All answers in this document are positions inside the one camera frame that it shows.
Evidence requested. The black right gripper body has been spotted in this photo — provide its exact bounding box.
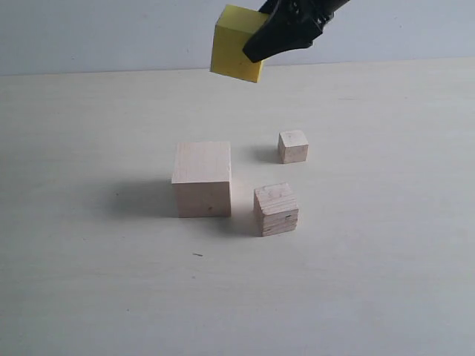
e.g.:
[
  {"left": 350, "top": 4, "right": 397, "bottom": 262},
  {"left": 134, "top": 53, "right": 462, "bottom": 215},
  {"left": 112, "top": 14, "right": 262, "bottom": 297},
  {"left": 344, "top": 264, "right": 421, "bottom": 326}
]
[{"left": 276, "top": 0, "right": 349, "bottom": 30}]

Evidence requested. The yellow cube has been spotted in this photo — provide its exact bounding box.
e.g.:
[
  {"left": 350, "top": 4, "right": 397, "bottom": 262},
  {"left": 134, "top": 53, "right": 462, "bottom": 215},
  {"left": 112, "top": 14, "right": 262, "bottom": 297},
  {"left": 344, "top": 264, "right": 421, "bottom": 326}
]
[{"left": 210, "top": 4, "right": 268, "bottom": 83}]

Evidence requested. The large light wooden cube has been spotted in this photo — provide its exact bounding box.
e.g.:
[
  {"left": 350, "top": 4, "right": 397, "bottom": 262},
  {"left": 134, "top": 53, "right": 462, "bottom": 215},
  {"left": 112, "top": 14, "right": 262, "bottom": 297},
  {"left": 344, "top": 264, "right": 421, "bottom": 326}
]
[{"left": 171, "top": 142, "right": 232, "bottom": 218}]

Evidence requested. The medium layered wooden cube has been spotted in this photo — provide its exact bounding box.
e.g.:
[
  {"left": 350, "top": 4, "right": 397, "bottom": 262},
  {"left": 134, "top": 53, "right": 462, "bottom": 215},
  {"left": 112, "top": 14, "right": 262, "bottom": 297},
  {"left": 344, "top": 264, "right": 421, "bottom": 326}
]
[{"left": 253, "top": 182, "right": 299, "bottom": 237}]

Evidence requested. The small wooden cube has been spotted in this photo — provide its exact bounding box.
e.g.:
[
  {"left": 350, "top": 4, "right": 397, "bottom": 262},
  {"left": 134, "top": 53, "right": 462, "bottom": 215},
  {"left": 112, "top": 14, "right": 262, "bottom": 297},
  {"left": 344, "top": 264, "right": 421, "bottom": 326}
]
[{"left": 278, "top": 130, "right": 309, "bottom": 164}]

